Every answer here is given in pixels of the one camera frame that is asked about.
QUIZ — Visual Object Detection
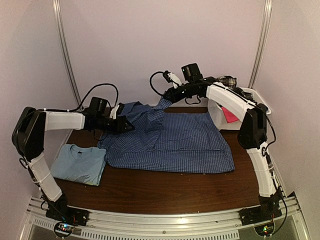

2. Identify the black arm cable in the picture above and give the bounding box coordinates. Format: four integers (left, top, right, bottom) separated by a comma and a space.
149, 71, 167, 97
67, 83, 120, 113

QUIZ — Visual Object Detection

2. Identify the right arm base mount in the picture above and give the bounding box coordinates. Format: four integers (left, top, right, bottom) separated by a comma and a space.
238, 205, 282, 238

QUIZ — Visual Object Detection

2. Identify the pink garment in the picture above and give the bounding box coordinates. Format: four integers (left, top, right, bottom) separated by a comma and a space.
221, 107, 239, 124

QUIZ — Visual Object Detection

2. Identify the blue dotted shirt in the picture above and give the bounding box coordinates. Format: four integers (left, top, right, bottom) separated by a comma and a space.
97, 98, 235, 174

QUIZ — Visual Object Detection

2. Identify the white plastic laundry basket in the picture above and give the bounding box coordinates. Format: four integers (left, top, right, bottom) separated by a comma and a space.
206, 83, 267, 131

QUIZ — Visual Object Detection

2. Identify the dark plaid shirt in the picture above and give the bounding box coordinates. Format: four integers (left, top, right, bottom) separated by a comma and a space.
217, 75, 257, 103

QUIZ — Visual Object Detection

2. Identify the front aluminium frame rail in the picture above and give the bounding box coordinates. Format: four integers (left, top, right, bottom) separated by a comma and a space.
18, 197, 311, 240

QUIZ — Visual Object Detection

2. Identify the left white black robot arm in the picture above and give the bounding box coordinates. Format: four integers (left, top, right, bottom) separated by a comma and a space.
11, 97, 135, 222

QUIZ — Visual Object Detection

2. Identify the right aluminium frame post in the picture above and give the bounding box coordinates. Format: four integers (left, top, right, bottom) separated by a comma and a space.
248, 0, 273, 89

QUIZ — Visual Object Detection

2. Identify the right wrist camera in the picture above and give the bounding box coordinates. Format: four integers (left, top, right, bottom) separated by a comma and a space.
162, 70, 182, 89

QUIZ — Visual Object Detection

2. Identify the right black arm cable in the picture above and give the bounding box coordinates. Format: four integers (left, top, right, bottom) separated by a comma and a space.
149, 71, 167, 97

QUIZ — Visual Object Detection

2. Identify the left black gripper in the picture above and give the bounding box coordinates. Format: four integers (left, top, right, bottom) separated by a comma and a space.
96, 116, 135, 136

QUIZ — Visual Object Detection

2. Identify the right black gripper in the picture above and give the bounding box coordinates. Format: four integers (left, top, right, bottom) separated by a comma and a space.
163, 82, 195, 104

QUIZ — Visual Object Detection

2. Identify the left aluminium frame post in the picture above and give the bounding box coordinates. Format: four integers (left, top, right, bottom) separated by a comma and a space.
52, 0, 81, 105

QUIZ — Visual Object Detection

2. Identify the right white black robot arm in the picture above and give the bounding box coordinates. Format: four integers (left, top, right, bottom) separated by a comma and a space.
162, 63, 283, 222

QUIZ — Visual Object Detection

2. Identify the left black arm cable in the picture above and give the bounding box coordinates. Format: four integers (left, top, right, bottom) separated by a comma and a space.
67, 83, 120, 113

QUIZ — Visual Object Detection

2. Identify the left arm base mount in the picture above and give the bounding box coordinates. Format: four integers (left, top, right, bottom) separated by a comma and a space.
45, 207, 89, 238

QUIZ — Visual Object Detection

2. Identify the light blue printed t-shirt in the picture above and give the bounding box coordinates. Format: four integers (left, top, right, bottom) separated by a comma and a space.
50, 144, 107, 186

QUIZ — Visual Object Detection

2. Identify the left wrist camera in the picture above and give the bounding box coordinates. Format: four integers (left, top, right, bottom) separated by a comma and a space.
109, 102, 125, 120

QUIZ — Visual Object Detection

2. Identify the aluminium frame post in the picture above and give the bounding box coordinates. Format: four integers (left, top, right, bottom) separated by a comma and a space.
248, 0, 273, 89
52, 0, 81, 105

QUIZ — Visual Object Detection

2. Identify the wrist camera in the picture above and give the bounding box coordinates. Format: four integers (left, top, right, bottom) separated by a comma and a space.
162, 70, 182, 89
109, 102, 125, 120

